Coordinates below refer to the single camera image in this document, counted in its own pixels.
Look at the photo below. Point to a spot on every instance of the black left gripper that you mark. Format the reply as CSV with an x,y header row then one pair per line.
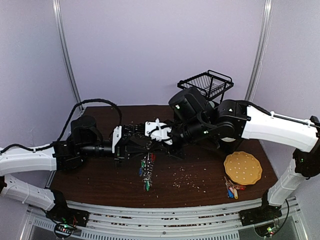
x,y
125,149

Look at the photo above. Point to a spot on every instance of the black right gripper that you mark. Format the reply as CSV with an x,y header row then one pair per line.
x,y
172,137

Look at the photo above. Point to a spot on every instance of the grey disc keyring organizer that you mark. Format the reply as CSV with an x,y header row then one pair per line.
x,y
146,172

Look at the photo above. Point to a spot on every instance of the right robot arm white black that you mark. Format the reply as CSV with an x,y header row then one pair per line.
x,y
197,119

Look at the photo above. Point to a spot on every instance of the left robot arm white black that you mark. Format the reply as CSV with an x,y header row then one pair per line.
x,y
85,141

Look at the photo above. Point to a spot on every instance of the yellow dotted plate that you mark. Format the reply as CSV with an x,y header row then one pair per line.
x,y
243,168

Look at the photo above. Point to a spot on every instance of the blue key tag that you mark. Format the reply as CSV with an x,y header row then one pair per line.
x,y
230,194

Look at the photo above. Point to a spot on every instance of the yellow key tag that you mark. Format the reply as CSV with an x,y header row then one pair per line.
x,y
235,193

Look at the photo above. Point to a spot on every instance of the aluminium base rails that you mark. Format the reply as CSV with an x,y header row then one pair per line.
x,y
212,222

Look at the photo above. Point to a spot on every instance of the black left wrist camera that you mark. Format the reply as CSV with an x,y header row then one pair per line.
x,y
130,130

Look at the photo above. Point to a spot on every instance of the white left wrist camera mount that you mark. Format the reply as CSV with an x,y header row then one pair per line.
x,y
116,136

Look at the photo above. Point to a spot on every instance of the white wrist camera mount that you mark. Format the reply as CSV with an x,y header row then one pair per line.
x,y
116,136
158,131

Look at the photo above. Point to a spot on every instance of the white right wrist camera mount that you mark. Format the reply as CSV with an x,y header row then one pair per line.
x,y
158,131

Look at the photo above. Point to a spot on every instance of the black wire dish rack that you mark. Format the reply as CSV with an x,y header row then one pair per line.
x,y
211,84

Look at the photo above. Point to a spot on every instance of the right aluminium frame post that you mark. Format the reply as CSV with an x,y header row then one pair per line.
x,y
260,51

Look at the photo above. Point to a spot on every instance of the aluminium corner frame post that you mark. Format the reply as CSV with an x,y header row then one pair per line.
x,y
56,4

